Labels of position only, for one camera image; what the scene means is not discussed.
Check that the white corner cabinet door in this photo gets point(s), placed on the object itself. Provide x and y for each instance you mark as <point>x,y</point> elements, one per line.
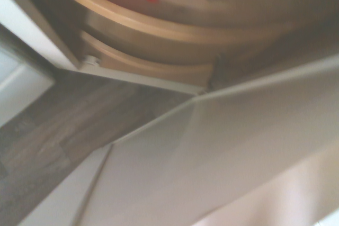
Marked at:
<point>212,144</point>

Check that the wooden lazy susan shelf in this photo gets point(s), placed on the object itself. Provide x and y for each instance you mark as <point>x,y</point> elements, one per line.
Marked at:
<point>185,1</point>
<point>145,64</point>

